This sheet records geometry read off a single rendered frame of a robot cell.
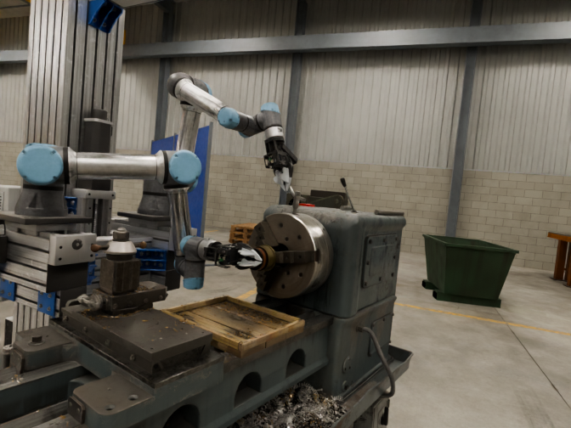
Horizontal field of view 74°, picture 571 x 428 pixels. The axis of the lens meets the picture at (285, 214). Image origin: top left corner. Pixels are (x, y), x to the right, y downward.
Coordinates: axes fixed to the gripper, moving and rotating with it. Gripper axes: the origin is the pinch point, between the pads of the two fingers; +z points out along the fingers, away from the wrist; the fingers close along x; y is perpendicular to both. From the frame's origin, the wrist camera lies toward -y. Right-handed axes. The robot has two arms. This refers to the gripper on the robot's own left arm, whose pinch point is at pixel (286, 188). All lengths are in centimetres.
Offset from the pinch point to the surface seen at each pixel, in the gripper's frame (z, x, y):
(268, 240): 20.9, -0.1, 16.8
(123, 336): 41, 5, 77
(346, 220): 17.9, 20.9, -4.5
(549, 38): -401, 158, -961
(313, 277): 36.3, 12.4, 11.9
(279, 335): 51, 11, 33
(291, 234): 20.3, 7.1, 12.4
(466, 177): -132, -92, -983
